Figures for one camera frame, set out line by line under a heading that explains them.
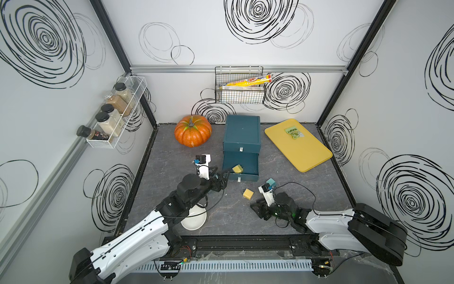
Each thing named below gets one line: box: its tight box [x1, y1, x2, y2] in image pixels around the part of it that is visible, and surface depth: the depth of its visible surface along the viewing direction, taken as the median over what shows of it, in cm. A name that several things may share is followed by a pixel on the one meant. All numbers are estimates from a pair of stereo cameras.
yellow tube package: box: [218, 74, 272, 87], surface depth 89 cm
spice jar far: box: [112, 82, 136, 106], surface depth 77 cm
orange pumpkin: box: [174, 114, 213, 148], surface depth 103 cm
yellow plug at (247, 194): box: [242, 188, 255, 200], surface depth 89 cm
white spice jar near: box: [94, 111, 122, 138], surface depth 67 cm
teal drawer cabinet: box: [222, 114, 262, 182], surface depth 89 cm
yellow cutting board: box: [264, 118, 333, 173], surface depth 113 cm
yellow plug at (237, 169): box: [231, 163, 244, 174], surface depth 89 cm
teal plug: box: [266, 177, 278, 187], surface depth 93 cm
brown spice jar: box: [104, 92, 132, 117], surface depth 75 cm
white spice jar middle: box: [100, 103, 125, 129], surface depth 70 cm
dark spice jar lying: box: [76, 124, 110, 140], surface depth 62 cm
